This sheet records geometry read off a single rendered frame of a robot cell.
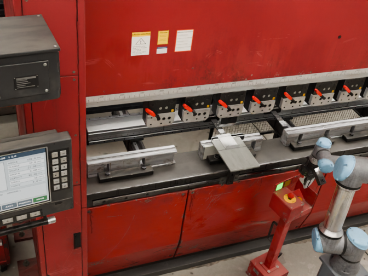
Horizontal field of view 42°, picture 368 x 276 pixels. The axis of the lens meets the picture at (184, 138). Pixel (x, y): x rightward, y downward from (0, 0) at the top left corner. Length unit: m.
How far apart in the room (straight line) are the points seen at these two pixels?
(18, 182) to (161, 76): 0.90
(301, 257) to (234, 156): 1.22
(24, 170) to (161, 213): 1.23
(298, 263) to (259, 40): 1.75
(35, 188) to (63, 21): 0.62
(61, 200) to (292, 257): 2.11
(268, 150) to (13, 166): 1.70
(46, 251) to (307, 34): 1.75
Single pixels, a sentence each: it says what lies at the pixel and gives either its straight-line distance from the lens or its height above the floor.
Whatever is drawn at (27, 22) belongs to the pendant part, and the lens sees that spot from 1.72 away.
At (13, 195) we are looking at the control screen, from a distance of 1.86.
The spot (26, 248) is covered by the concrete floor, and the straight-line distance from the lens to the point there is 3.49.
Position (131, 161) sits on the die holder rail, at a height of 0.95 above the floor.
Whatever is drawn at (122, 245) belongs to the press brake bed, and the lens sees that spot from 2.95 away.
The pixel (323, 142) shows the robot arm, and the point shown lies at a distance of 2.66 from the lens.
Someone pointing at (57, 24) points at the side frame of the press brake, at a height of 1.87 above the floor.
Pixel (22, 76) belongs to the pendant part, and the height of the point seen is 1.86.
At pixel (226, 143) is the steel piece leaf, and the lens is 2.77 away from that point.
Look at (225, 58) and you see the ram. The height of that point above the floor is 1.55.
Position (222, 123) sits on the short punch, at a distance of 2.73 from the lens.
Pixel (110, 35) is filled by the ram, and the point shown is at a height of 1.71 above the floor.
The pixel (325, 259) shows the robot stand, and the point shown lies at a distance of 2.65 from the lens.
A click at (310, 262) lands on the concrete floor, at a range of 3.66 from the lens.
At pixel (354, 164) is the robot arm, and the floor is 1.41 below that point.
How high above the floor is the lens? 2.69
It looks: 38 degrees down
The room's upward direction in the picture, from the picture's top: 8 degrees clockwise
